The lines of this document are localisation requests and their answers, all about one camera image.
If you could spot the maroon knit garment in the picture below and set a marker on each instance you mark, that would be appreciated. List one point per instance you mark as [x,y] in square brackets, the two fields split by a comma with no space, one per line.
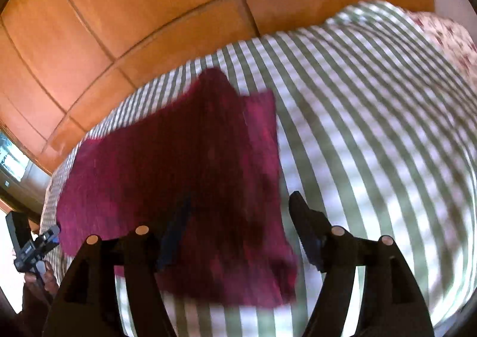
[186,154]

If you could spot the wooden wardrobe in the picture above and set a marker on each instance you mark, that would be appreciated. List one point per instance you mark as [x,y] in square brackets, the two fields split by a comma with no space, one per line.
[111,24]

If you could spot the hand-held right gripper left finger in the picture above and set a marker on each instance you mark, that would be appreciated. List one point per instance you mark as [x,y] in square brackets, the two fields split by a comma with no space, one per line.
[175,227]

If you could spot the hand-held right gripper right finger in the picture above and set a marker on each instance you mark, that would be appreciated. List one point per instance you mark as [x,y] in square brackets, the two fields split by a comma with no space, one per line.
[303,225]

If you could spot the green white striped bed sheet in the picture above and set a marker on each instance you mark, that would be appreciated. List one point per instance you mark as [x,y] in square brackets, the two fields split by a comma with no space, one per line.
[372,135]

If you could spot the window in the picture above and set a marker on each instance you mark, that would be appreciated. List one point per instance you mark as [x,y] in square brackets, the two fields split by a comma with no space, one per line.
[9,158]

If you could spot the person's left hand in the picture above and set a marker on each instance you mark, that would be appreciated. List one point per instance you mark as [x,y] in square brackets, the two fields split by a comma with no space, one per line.
[49,281]

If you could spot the person's left forearm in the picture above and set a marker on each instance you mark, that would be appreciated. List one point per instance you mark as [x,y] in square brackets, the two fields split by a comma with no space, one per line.
[33,307]

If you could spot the floral pillow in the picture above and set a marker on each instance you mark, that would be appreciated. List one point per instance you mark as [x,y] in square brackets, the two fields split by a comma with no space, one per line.
[447,38]

